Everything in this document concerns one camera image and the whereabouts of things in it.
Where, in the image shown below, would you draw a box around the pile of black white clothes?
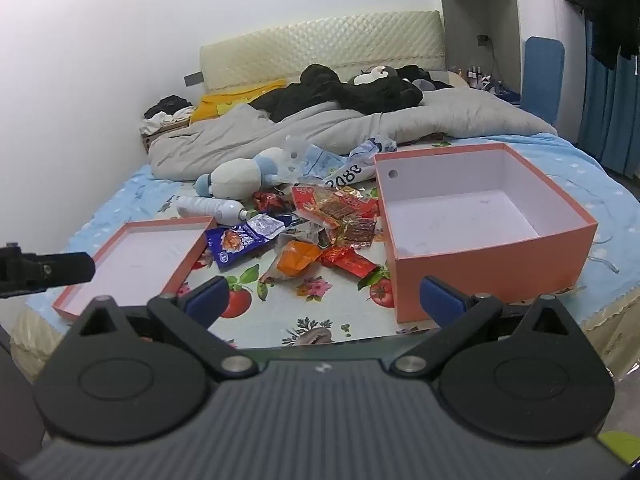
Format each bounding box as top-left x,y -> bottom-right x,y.
142,94 -> 196,136

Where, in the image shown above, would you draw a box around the yellow-green object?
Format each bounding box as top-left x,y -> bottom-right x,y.
597,430 -> 640,467

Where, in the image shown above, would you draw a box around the cream quilted headboard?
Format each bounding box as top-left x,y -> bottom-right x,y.
199,10 -> 446,96

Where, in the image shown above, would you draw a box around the fruit and flower printed cloth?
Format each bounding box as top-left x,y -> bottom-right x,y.
170,180 -> 591,348

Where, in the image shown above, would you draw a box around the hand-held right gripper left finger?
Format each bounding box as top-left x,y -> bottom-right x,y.
67,275 -> 258,380

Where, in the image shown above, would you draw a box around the white cabinet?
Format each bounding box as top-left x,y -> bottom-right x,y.
435,0 -> 556,101

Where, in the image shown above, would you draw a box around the white bag with dark print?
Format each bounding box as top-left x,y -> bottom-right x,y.
322,157 -> 378,191

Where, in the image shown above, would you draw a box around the small white blue snack packet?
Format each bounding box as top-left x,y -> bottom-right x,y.
247,214 -> 287,239

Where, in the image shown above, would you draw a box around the dark folded clothes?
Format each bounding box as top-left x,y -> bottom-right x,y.
397,65 -> 453,92

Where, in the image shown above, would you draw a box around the white spray bottle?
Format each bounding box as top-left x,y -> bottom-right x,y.
175,195 -> 250,223

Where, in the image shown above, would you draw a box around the brown cardboard box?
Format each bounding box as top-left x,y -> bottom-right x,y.
140,120 -> 191,155

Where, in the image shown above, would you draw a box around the white and blue plush toy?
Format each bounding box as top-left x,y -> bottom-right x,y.
195,147 -> 301,198

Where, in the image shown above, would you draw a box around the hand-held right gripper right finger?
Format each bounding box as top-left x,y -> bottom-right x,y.
390,275 -> 576,378

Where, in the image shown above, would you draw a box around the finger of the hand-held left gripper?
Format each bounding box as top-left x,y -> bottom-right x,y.
39,252 -> 96,292

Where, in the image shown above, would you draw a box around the orange snack packet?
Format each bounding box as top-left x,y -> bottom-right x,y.
260,241 -> 323,283

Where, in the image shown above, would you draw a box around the clear plastic bag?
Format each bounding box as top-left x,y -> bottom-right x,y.
282,135 -> 351,186

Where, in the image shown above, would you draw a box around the blue chair back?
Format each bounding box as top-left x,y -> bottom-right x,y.
520,36 -> 566,128

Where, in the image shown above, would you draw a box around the row of small bottles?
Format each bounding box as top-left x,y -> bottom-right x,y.
457,65 -> 501,91

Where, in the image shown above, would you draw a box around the dark red candy packet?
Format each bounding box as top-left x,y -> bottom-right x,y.
252,191 -> 286,213

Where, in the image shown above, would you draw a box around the pink box lid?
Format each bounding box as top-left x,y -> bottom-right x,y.
52,216 -> 218,321

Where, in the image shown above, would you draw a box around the yellow cloth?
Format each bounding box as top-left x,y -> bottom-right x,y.
190,80 -> 288,123

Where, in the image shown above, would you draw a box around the grey duvet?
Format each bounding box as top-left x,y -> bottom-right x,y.
149,85 -> 558,181

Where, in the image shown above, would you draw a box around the blue curtain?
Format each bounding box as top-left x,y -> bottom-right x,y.
575,20 -> 640,181

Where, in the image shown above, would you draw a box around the pink cardboard box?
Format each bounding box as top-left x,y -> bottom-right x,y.
374,142 -> 598,323

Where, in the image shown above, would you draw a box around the blue and white plastic bag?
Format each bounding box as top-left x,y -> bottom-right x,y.
350,137 -> 398,161

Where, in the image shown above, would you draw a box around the beige bed skirt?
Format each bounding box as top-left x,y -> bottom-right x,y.
580,280 -> 640,333

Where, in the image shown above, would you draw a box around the hanging dark clothes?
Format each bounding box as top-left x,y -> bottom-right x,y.
550,0 -> 640,71

